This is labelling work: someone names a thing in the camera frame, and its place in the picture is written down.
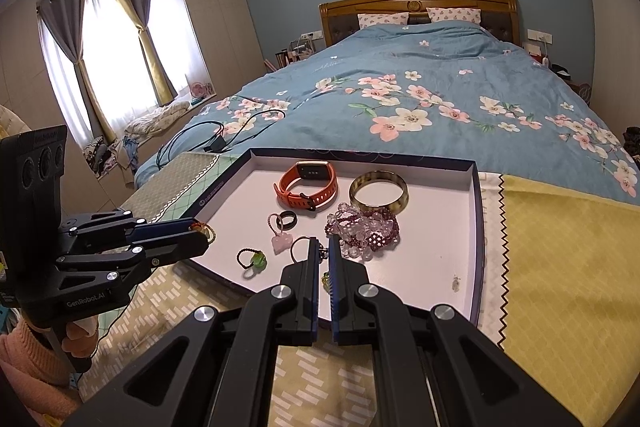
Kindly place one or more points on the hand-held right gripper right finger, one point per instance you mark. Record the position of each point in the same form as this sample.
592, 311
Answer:
336, 292

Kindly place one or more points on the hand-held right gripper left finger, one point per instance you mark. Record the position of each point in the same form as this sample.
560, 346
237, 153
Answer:
314, 287

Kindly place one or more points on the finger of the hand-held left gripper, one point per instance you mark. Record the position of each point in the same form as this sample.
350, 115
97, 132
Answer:
165, 229
175, 249

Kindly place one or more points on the dark blue shallow box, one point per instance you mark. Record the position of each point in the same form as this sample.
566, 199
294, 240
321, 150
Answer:
430, 227

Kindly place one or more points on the person's left hand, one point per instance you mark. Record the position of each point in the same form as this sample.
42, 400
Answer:
82, 336

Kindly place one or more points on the cream quilted cloth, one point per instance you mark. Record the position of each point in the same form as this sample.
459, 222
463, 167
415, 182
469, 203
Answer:
12, 122

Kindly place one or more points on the orange smart watch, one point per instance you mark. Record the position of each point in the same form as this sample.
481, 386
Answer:
320, 197

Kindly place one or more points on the pile of mixed clothes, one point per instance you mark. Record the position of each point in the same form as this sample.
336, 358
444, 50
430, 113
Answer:
110, 154

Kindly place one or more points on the tortoiseshell bangle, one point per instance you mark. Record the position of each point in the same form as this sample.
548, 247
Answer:
356, 199

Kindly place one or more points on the black power adapter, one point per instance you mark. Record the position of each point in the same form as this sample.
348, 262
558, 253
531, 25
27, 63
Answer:
215, 145

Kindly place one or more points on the crumpled white bedding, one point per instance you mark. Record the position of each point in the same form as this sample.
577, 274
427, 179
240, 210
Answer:
155, 119

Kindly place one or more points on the pink windowsill ornament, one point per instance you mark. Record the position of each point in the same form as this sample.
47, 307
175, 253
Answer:
200, 91

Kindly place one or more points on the grey and gold curtain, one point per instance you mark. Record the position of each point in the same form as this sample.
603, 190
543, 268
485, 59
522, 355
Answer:
142, 7
67, 42

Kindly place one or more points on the white sheer window curtain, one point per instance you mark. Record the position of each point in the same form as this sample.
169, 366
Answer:
110, 52

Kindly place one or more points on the blue floral duvet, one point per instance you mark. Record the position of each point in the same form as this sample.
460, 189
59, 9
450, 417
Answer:
450, 72

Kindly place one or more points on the white dotted pillow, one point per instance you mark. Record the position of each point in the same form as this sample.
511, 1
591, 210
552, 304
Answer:
454, 15
382, 20

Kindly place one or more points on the bedside table with items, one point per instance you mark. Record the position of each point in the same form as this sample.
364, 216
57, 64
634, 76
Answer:
555, 69

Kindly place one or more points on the pile of dark clothes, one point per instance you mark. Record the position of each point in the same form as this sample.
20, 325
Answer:
632, 142

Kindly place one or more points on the white wall socket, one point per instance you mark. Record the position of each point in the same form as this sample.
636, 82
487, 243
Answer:
309, 35
540, 36

